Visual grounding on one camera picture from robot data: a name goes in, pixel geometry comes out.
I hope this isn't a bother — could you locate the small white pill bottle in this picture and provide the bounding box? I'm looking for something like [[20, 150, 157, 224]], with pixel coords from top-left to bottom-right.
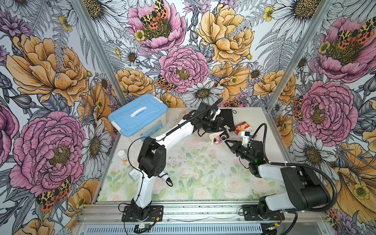
[[117, 150, 128, 162]]

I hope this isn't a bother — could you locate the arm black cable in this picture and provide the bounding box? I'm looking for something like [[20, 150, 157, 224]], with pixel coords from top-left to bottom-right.
[[117, 97, 224, 206], [251, 122, 338, 235]]

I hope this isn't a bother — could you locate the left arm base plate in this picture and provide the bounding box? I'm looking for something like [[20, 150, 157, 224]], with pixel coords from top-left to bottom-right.
[[121, 205, 164, 222]]

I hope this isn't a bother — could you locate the white hair dryer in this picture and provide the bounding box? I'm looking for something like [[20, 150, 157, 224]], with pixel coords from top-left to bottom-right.
[[129, 169, 173, 187]]

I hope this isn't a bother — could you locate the blue lidded storage box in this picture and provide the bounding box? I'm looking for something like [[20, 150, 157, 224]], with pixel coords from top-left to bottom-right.
[[108, 94, 168, 143]]

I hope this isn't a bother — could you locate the black hair dryer pouch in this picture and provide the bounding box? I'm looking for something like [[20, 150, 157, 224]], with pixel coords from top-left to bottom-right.
[[218, 109, 236, 132]]

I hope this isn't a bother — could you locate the beige cloth bag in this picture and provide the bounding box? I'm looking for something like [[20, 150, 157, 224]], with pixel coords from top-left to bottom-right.
[[209, 125, 230, 144]]

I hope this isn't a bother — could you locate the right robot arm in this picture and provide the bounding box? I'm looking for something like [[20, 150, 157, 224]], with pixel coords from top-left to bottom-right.
[[225, 140, 335, 220]]

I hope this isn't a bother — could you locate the red white bandage box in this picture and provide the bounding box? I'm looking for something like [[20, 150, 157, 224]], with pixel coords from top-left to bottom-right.
[[235, 121, 255, 137]]

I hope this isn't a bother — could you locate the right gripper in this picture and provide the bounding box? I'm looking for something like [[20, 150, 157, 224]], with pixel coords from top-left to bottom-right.
[[224, 140, 254, 163]]

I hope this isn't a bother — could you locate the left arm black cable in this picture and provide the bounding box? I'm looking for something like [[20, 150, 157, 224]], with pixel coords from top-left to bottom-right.
[[117, 97, 224, 206]]

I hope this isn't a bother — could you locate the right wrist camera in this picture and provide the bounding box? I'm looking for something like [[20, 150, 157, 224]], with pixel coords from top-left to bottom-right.
[[238, 131, 253, 146]]

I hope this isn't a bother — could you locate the pink hair dryer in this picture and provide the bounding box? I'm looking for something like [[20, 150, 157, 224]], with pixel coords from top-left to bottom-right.
[[213, 135, 228, 145]]

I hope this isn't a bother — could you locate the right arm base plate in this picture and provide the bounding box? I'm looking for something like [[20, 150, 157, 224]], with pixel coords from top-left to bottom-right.
[[238, 205, 285, 221]]

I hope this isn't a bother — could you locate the aluminium front rail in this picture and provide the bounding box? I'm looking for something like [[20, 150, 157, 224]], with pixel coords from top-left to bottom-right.
[[74, 201, 335, 235]]

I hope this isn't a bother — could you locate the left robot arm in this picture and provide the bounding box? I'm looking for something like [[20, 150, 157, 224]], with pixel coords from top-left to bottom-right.
[[130, 98, 224, 221]]

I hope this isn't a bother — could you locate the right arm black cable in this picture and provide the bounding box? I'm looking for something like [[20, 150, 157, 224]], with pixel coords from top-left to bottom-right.
[[251, 122, 338, 235]]

